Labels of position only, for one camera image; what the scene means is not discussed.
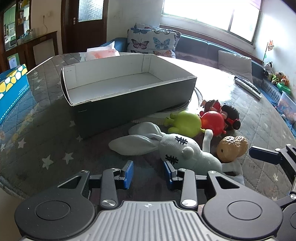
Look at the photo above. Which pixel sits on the dark wooden door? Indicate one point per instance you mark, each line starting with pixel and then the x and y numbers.
pixel 83 25

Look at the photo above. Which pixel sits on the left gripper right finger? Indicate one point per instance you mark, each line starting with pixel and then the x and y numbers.
pixel 184 180

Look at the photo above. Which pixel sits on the tan peanut toy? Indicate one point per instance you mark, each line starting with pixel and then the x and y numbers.
pixel 229 148

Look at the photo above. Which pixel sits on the butterfly print pillow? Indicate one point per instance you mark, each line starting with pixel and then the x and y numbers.
pixel 152 40

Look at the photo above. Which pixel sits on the black-haired red doll figure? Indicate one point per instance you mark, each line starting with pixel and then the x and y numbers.
pixel 229 113

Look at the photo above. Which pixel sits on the blue sofa bench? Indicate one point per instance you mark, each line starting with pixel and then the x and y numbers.
pixel 200 51

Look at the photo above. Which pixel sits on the window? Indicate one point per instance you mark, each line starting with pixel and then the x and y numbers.
pixel 239 18

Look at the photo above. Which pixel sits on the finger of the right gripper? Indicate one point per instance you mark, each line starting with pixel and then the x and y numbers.
pixel 278 156

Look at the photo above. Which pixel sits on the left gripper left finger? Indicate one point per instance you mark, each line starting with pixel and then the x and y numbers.
pixel 113 179

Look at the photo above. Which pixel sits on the dark wooden cabinet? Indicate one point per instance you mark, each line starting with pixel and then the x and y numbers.
pixel 30 32

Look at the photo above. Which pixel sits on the blue yellow tissue box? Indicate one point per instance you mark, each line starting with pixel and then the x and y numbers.
pixel 14 84

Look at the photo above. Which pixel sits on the green rubber pig toy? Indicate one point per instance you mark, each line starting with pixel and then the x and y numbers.
pixel 184 123

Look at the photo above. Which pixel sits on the grey remote control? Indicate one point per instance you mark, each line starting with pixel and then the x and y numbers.
pixel 248 86

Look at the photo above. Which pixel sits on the clear plastic toy bin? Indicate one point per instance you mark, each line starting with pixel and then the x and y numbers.
pixel 287 107

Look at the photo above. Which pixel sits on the small plush toys pile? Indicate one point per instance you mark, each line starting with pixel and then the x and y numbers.
pixel 278 79

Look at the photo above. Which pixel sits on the red rubber pig toy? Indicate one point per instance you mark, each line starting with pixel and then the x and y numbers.
pixel 214 121

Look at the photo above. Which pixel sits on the white knitted rabbit toy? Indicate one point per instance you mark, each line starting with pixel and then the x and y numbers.
pixel 180 151

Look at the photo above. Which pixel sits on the grey cushion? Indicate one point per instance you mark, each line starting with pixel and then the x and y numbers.
pixel 236 64

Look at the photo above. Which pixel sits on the pink tissue pack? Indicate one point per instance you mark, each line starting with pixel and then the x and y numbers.
pixel 102 52

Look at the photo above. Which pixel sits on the dark cardboard storage box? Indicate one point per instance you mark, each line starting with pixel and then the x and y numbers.
pixel 109 92

